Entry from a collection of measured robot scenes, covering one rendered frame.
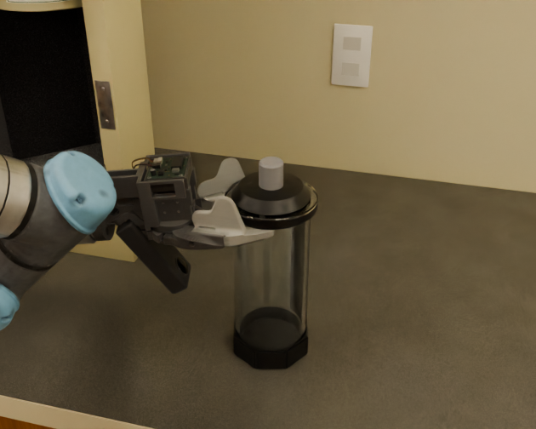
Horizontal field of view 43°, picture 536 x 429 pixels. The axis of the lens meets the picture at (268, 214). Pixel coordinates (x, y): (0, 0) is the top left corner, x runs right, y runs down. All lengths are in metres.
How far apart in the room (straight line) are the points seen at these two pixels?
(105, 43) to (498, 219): 0.71
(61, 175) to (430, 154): 0.86
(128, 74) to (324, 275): 0.41
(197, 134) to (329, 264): 0.50
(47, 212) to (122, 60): 0.38
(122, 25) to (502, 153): 0.74
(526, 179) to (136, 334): 0.79
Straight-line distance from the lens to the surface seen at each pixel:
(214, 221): 0.76
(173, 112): 1.44
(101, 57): 0.95
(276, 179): 0.76
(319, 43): 1.30
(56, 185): 0.64
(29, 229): 0.65
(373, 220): 1.19
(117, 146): 0.99
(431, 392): 0.88
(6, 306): 0.73
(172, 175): 0.76
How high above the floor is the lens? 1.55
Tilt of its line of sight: 31 degrees down
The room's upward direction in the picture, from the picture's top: straight up
